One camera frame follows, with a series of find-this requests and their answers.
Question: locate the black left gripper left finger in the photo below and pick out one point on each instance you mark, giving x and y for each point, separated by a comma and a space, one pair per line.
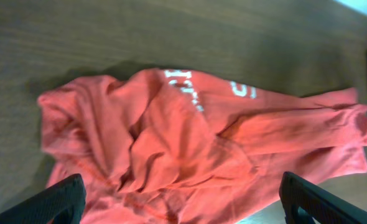
62, 203

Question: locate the red orange t-shirt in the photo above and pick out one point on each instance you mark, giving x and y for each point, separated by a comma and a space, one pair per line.
182, 146

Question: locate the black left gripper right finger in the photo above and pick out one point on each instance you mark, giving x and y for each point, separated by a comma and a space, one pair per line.
306, 203

